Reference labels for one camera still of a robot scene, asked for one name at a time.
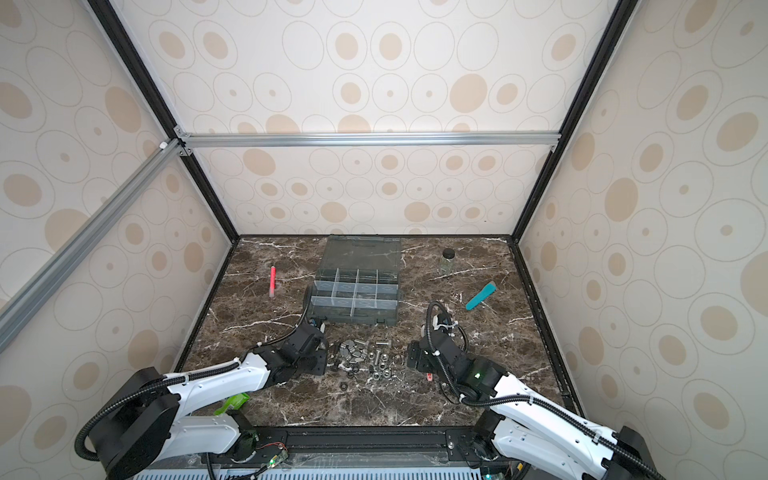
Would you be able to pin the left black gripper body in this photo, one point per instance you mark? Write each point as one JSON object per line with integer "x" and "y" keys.
{"x": 315, "y": 365}

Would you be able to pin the cluster of silver hex nuts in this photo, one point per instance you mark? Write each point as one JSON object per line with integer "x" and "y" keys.
{"x": 387, "y": 361}

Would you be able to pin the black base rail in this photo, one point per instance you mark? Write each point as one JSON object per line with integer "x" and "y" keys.
{"x": 383, "y": 447}

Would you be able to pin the pink marker pen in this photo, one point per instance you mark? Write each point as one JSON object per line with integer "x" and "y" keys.
{"x": 272, "y": 282}

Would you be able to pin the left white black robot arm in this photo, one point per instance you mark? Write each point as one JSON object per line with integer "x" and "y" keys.
{"x": 154, "y": 417}

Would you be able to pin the pile of dark wing nuts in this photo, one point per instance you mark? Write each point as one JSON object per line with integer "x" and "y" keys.
{"x": 348, "y": 356}

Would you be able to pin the grey compartment organizer box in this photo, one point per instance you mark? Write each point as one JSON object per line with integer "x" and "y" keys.
{"x": 357, "y": 281}

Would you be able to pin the green plastic packet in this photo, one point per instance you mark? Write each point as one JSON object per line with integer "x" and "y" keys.
{"x": 233, "y": 403}

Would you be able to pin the horizontal aluminium frame bar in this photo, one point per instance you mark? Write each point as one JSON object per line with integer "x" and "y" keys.
{"x": 388, "y": 139}

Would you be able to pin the left diagonal aluminium frame bar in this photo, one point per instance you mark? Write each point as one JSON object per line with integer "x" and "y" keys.
{"x": 37, "y": 291}

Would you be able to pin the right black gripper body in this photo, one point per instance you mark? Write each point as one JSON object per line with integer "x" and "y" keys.
{"x": 421, "y": 363}

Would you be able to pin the small black-lidded glass jar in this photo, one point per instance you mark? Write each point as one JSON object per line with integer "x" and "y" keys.
{"x": 447, "y": 261}

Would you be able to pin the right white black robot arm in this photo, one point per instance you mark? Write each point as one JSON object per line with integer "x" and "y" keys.
{"x": 540, "y": 414}

